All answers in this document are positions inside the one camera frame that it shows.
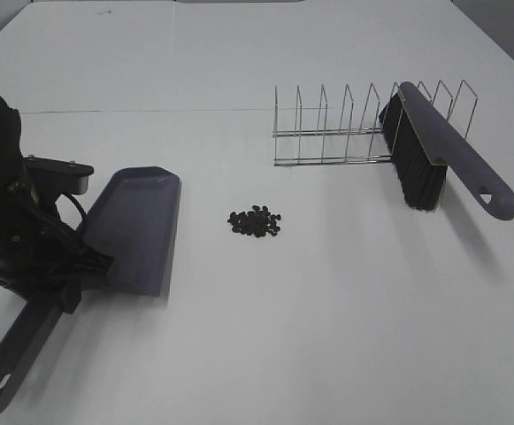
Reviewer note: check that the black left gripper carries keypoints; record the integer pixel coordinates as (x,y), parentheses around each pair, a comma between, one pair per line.
(34,242)

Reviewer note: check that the purple plastic dustpan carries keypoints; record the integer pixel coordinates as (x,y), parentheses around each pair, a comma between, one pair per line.
(134,220)

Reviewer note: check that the pile of coffee beans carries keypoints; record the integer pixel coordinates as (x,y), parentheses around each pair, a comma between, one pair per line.
(258,221)

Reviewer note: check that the purple hand brush black bristles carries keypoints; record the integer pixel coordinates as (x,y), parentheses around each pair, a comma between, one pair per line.
(423,146)

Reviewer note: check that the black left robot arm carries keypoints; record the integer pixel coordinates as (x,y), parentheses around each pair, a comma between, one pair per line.
(69,209)

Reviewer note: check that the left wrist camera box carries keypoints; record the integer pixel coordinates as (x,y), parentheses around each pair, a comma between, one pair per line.
(55,177)

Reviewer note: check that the chrome wire dish rack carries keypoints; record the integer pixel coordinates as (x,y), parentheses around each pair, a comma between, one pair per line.
(345,130)

